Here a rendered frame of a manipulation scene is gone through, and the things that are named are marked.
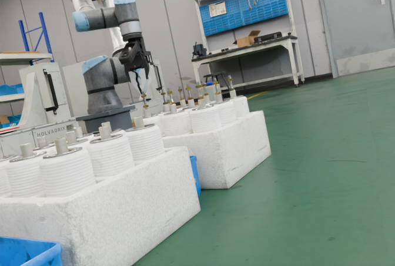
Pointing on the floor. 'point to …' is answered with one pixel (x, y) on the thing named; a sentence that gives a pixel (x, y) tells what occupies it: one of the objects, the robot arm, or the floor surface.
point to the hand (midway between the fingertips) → (141, 90)
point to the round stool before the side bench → (217, 80)
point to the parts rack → (10, 59)
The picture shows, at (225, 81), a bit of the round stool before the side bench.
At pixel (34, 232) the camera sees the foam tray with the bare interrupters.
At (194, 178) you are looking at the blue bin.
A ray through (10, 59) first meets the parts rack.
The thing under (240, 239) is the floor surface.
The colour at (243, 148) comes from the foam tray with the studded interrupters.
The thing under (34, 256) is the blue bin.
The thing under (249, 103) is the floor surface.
